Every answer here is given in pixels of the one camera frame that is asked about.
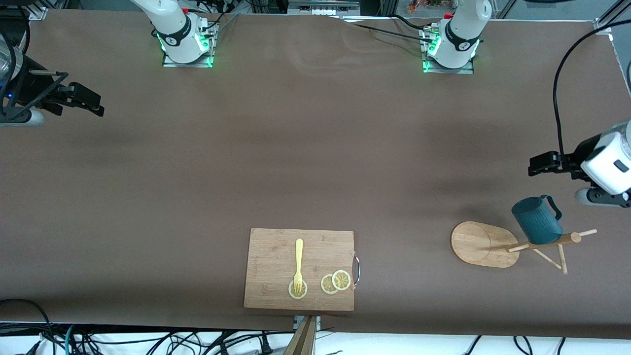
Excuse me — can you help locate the teal cup yellow inside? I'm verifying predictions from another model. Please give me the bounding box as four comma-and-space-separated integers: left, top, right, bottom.
511, 195, 563, 246

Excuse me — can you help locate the wooden mug rack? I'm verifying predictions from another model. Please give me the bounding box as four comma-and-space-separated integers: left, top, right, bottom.
450, 221, 598, 275

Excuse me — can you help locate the bamboo cutting board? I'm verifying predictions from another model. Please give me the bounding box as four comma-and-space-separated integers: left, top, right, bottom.
244, 228, 361, 312

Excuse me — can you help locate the grey power strip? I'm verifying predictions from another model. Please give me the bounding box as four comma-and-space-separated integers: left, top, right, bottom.
288, 0, 360, 15

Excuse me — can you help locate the yellow plastic fork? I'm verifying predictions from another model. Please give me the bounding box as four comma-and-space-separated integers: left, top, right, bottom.
293, 239, 304, 292

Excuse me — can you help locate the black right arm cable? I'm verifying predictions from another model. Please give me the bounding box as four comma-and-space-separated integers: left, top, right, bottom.
0, 30, 70, 121

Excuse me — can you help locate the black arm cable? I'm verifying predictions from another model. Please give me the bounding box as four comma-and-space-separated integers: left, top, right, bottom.
0, 30, 70, 121
552, 20, 631, 159

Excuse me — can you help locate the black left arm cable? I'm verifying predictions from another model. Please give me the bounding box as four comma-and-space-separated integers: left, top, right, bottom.
552, 20, 631, 159

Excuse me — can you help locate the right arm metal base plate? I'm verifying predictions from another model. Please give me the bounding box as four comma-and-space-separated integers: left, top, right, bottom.
162, 22, 216, 68

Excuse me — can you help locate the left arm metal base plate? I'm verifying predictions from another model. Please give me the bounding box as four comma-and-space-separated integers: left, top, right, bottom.
421, 25, 476, 74

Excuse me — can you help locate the black looped floor cable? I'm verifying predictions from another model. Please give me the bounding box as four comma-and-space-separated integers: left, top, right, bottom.
0, 298, 56, 355

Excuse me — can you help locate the black cable on table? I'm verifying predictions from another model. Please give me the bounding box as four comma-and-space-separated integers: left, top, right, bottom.
340, 15, 437, 45

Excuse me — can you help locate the metal bracket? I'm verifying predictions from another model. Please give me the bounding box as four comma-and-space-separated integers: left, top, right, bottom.
293, 316, 322, 332

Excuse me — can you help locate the wooden post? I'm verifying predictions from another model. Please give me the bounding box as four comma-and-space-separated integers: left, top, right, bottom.
282, 316, 317, 355

